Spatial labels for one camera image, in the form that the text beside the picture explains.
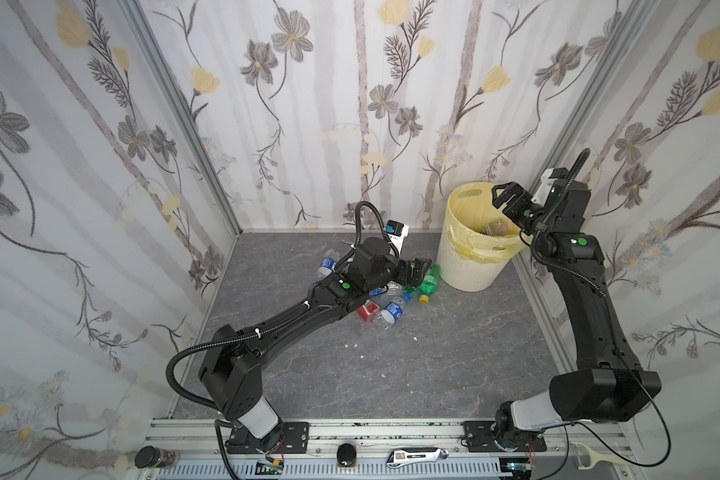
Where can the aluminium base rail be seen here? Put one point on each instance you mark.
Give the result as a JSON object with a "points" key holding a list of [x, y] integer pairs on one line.
{"points": [[549, 456]]}

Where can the orange juice bottle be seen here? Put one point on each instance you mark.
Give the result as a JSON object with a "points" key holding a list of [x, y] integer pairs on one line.
{"points": [[369, 311]]}

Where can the green bottle yellow cap right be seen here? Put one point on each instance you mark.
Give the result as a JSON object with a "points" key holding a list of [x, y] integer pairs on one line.
{"points": [[429, 285]]}

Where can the black jar on rail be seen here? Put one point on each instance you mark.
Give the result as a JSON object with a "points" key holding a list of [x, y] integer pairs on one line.
{"points": [[151, 457]]}

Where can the yellow plastic bin liner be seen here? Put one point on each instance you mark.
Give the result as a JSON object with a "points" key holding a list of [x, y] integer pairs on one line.
{"points": [[468, 211]]}

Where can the white slotted cable duct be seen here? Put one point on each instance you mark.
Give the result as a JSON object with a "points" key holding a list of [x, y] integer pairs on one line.
{"points": [[366, 468]]}

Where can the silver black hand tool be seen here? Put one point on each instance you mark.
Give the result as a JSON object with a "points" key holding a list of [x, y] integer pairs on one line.
{"points": [[403, 457]]}

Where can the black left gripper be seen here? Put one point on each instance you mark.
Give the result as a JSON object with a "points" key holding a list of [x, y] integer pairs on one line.
{"points": [[411, 270]]}

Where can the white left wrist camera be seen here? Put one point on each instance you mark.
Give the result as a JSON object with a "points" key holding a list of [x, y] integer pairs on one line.
{"points": [[397, 232]]}

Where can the white ribbed trash bin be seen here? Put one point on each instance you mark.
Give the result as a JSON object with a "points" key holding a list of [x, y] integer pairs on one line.
{"points": [[467, 276]]}

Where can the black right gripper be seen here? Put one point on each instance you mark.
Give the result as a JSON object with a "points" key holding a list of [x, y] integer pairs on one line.
{"points": [[521, 204]]}

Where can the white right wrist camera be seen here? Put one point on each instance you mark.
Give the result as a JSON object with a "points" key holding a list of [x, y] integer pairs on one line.
{"points": [[547, 179]]}

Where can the clear bottle green band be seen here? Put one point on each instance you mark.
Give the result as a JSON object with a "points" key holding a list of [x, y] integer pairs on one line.
{"points": [[496, 228]]}

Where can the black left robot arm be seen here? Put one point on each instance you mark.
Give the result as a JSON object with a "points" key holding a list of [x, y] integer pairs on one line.
{"points": [[232, 368]]}

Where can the blue label bottle blue cap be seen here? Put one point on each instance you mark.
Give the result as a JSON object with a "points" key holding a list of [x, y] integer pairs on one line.
{"points": [[391, 313]]}

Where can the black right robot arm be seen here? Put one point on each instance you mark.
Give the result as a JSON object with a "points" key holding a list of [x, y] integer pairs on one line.
{"points": [[608, 384]]}

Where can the blue label bottle back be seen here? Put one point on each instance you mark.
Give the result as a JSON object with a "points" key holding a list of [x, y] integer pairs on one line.
{"points": [[328, 263]]}

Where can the black round knob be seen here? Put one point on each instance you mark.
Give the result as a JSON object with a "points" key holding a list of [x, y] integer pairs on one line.
{"points": [[346, 456]]}

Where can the cream plastic peeler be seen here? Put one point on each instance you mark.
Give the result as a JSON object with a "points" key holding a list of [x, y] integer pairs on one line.
{"points": [[587, 458]]}

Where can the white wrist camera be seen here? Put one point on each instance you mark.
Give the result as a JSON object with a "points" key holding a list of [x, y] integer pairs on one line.
{"points": [[397, 232], [547, 179]]}

